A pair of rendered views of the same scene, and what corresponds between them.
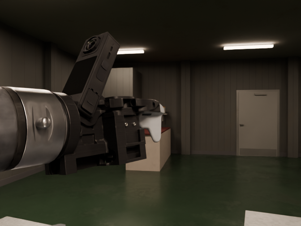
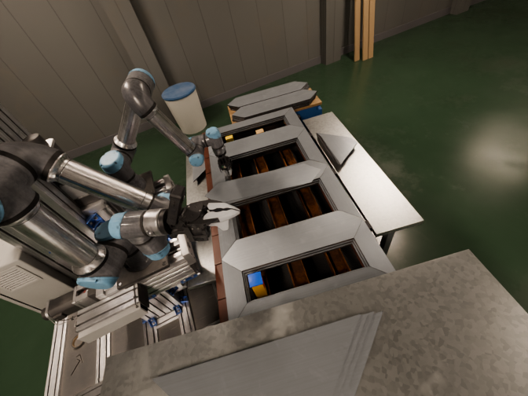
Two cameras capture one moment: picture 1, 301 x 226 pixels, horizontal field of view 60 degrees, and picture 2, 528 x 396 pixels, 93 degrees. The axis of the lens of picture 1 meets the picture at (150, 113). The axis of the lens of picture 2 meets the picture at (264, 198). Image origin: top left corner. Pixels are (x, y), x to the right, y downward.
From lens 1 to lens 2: 0.74 m
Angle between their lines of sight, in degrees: 74
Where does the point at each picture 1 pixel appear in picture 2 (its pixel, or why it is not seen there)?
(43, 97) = (150, 223)
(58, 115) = (155, 230)
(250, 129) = not seen: outside the picture
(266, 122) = not seen: outside the picture
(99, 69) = (170, 211)
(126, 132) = (194, 231)
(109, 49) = (173, 203)
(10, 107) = (140, 229)
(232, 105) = not seen: outside the picture
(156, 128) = (222, 225)
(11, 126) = (141, 233)
